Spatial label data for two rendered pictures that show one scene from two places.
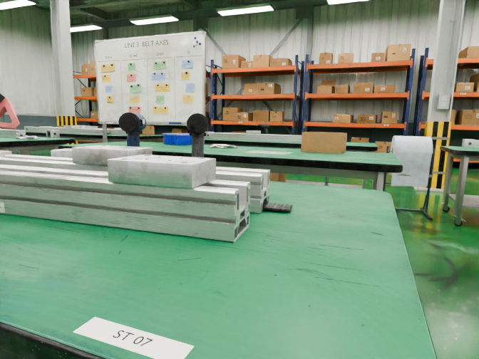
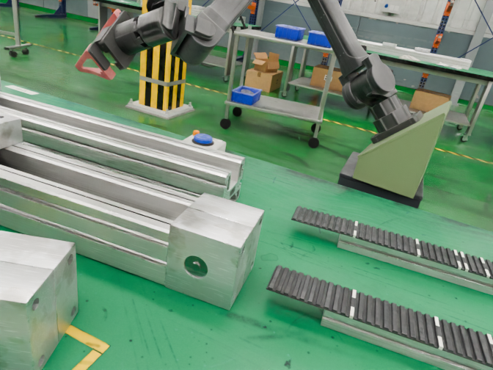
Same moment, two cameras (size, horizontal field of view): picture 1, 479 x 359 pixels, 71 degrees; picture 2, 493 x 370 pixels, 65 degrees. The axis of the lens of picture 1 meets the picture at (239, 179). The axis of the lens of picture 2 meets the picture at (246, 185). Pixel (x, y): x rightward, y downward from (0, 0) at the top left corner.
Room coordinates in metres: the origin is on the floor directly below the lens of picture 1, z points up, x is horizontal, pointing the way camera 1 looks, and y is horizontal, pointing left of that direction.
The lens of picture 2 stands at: (1.40, 0.77, 1.13)
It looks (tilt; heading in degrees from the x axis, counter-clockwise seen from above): 25 degrees down; 178
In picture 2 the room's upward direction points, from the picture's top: 10 degrees clockwise
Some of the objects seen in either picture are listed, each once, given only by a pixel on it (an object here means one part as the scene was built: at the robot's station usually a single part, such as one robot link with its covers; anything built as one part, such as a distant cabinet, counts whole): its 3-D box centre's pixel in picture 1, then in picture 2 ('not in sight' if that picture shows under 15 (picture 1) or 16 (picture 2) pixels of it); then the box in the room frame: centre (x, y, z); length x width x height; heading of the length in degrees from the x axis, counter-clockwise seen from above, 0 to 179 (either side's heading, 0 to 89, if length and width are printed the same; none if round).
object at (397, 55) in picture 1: (354, 106); not in sight; (9.81, -3.26, 1.59); 2.83 x 0.98 x 3.17; 69
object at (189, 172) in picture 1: (164, 177); not in sight; (0.60, 0.14, 0.87); 0.16 x 0.11 x 0.07; 74
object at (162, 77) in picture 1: (150, 122); not in sight; (4.04, 1.09, 0.97); 1.50 x 0.50 x 1.95; 69
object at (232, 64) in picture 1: (255, 106); not in sight; (10.91, -0.47, 1.58); 2.83 x 0.98 x 3.15; 69
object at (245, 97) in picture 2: not in sight; (276, 78); (-2.30, 0.99, 0.50); 1.03 x 0.55 x 1.01; 81
